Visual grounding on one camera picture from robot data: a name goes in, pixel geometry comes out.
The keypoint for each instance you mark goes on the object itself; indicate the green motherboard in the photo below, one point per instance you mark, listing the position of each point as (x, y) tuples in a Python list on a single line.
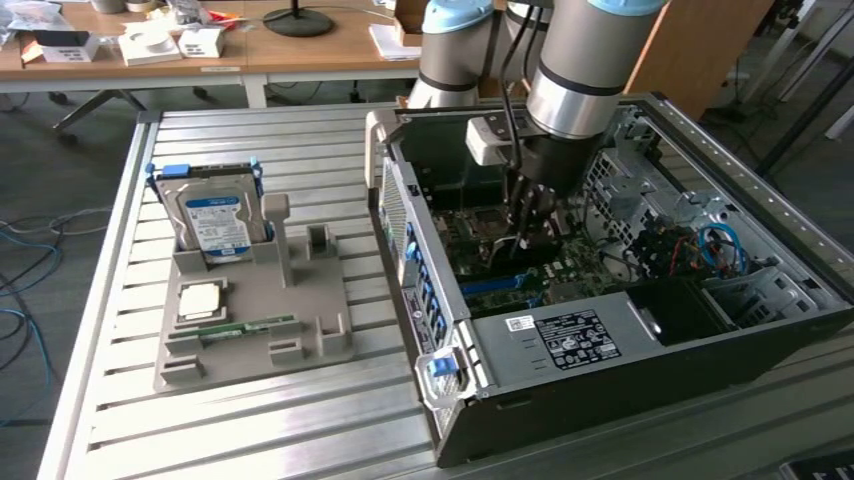
[(587, 265)]

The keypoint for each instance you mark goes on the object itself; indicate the grey power supply unit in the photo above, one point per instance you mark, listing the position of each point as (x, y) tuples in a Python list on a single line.
[(533, 345)]

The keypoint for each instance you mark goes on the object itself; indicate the black round lamp base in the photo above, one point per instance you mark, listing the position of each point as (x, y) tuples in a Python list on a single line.
[(297, 22)]

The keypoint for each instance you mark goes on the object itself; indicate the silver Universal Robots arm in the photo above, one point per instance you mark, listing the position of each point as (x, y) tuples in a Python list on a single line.
[(587, 65)]

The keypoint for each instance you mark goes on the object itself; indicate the wooden desk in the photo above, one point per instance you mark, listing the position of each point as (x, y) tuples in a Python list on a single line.
[(66, 71)]

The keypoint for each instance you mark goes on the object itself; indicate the wooden cabinet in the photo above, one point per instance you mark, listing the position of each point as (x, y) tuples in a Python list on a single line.
[(693, 50)]

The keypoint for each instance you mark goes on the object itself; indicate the silver CPU chip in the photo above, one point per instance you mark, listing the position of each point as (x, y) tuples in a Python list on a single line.
[(202, 300)]

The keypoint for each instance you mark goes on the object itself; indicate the blue expansion slot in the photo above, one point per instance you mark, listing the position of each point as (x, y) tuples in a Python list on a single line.
[(493, 286)]

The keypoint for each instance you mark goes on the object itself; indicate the white paper stack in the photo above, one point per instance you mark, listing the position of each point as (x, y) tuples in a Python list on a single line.
[(393, 49)]

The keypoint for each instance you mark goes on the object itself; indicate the blue case latch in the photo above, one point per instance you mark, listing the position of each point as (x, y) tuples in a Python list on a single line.
[(440, 365)]

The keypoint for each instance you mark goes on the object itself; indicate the silver drive cage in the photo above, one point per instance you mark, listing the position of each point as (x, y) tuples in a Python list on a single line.
[(633, 200)]

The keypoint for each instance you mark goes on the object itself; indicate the grey cup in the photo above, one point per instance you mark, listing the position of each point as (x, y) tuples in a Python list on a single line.
[(106, 5)]

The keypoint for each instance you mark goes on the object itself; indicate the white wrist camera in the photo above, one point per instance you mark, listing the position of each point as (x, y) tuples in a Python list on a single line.
[(487, 142)]

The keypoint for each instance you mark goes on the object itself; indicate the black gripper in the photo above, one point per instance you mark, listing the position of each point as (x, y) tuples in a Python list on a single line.
[(556, 160)]

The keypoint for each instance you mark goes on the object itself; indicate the hard disk with blue caddy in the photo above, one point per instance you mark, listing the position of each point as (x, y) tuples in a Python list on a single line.
[(213, 220)]

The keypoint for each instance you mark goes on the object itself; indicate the metal CPU socket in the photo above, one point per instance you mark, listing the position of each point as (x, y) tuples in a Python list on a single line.
[(487, 216)]

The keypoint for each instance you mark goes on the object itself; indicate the black keyboard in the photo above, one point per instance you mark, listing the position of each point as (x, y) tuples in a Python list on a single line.
[(820, 471)]

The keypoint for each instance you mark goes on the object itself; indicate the small white labelled box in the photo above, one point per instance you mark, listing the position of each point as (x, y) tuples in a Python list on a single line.
[(200, 42)]

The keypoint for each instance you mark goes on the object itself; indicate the white box with tape roll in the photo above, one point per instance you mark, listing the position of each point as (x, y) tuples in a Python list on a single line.
[(149, 47)]

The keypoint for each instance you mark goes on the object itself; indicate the green RAM stick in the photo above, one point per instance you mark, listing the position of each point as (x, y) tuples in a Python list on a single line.
[(233, 329)]

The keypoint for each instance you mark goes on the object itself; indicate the grey parts rack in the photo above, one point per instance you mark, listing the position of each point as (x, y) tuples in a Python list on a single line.
[(266, 310)]

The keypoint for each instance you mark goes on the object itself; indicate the brown cardboard box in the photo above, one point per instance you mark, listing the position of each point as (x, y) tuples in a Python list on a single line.
[(407, 15)]

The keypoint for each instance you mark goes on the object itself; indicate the grey chipset heatsink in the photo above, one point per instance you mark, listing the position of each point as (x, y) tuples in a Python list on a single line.
[(569, 295)]

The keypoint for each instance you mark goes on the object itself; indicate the black open PC case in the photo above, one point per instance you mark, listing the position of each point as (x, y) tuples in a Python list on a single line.
[(600, 400)]

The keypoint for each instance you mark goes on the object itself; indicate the white box with black lid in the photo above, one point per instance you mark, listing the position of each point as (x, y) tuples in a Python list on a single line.
[(66, 50)]

